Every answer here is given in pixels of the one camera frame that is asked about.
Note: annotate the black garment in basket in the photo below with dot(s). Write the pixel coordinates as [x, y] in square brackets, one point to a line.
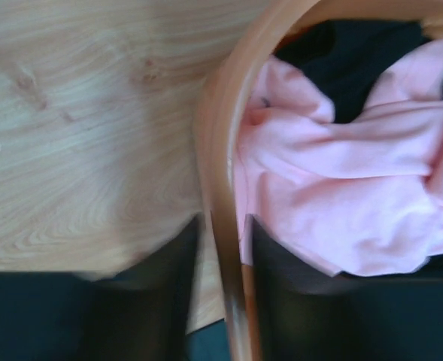
[359, 71]

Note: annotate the orange plastic laundry basket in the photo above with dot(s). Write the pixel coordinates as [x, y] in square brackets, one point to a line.
[216, 126]

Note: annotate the pink t shirt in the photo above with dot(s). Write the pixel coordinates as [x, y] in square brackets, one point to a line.
[364, 197]

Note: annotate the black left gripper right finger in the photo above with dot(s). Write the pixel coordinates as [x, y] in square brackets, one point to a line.
[305, 314]

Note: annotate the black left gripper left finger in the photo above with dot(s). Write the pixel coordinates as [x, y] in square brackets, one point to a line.
[143, 314]

